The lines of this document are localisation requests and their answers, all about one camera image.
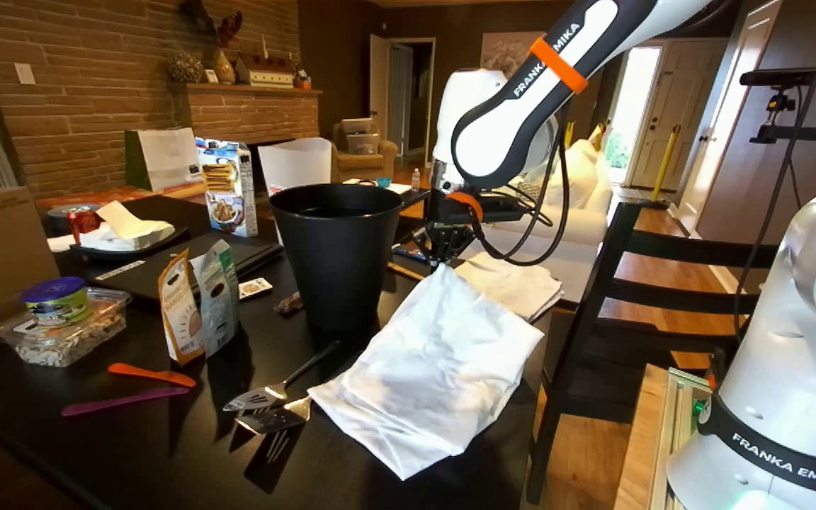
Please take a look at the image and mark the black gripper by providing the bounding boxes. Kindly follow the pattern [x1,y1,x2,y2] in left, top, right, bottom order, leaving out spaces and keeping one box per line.
[417,194,479,279]

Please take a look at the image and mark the large white towel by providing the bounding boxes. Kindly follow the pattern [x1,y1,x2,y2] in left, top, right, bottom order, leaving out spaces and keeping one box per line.
[306,263,547,481]

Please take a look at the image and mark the small folded white towel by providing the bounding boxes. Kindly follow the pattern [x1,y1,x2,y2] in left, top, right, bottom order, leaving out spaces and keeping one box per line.
[452,252,567,324]

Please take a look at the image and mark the small blue object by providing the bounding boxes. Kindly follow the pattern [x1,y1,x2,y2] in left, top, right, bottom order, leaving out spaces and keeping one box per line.
[387,242,429,266]

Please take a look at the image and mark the black plastic waste bin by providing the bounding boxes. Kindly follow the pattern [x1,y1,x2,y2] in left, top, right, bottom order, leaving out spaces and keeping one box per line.
[267,182,407,350]

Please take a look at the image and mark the tan armchair with box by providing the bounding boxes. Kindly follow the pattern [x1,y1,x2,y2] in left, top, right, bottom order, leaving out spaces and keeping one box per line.
[332,114,400,185]

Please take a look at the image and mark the white sofa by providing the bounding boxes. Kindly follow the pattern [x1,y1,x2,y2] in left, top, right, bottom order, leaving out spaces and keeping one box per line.
[428,140,615,307]

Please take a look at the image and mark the white sofa cushion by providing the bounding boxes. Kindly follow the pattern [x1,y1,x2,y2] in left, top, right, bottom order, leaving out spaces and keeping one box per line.
[561,140,602,214]

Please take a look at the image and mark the small dark object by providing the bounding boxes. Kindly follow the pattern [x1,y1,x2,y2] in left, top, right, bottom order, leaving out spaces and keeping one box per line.
[275,293,306,320]

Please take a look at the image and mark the white covered chair back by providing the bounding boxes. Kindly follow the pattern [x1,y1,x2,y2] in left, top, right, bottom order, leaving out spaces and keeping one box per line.
[121,124,204,195]
[255,136,336,199]

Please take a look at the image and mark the small white card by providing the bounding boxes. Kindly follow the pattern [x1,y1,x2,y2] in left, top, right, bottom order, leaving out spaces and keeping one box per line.
[234,276,275,304]

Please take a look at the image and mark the green and white snack bag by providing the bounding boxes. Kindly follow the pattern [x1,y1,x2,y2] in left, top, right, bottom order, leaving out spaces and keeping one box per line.
[190,238,244,359]

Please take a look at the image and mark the brick fireplace mantel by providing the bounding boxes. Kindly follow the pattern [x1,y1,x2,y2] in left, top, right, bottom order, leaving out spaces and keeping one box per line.
[183,82,322,147]

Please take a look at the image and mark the yellow stick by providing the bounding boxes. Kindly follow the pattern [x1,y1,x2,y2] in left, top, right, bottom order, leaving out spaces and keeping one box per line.
[648,124,684,205]

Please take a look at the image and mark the brown and white snack bag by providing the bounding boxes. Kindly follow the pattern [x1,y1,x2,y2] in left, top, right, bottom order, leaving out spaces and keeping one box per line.
[153,249,206,368]

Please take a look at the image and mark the wooden crate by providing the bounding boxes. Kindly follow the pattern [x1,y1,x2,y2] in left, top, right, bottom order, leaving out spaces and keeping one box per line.
[615,362,716,510]

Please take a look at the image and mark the vase with dried flowers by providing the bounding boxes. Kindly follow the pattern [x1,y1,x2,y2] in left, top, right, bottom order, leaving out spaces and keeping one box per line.
[176,0,247,89]

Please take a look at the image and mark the orange plastic utensil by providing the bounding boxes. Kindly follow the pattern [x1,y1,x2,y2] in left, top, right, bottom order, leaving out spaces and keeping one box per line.
[104,359,201,391]

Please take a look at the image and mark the white door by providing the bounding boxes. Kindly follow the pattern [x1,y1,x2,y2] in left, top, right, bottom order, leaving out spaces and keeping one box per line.
[673,0,784,235]

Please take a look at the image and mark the folded white cloth stack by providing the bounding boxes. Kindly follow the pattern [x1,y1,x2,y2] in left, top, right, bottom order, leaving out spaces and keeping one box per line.
[75,199,179,255]

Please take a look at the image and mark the red mug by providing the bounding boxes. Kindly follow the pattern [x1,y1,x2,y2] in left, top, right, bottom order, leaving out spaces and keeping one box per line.
[64,208,104,249]

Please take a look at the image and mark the clear plastic food container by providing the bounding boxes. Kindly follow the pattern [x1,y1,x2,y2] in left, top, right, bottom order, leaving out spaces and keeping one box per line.
[0,287,133,368]

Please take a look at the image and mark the jar with purple lid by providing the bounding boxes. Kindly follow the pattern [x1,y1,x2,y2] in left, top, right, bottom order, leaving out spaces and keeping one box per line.
[19,276,94,330]

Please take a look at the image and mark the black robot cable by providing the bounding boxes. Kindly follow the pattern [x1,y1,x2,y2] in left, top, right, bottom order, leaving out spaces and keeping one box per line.
[468,131,573,269]

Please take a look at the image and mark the framed wall picture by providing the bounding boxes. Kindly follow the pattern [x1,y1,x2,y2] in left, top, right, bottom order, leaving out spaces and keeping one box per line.
[476,29,544,79]

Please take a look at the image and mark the orange strap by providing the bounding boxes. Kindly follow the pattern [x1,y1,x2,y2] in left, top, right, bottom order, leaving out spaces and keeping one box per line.
[526,34,592,96]

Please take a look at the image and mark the black camera on stand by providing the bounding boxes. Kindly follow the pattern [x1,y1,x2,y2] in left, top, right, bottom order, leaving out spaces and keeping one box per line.
[735,65,816,147]

